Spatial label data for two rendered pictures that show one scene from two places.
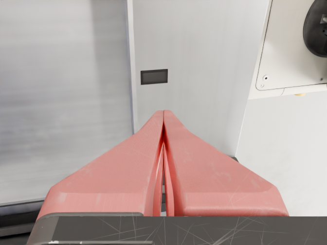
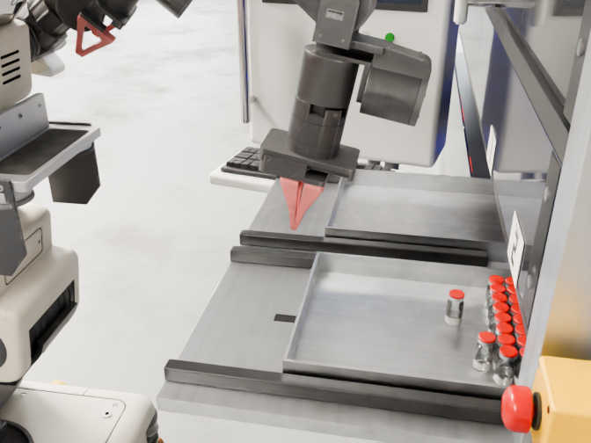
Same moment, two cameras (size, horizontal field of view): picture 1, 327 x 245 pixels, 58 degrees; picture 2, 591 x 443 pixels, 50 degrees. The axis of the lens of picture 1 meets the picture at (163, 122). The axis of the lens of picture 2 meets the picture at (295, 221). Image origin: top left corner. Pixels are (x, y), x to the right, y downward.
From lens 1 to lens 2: 0.61 m
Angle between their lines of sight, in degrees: 26
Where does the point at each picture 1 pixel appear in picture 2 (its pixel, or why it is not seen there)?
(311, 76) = (37, 401)
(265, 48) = not seen: outside the picture
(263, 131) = (115, 362)
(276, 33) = not seen: outside the picture
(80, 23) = (328, 351)
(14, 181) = (415, 280)
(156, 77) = (283, 317)
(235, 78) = (221, 307)
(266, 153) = (121, 330)
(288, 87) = (76, 395)
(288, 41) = not seen: outside the picture
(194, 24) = (245, 338)
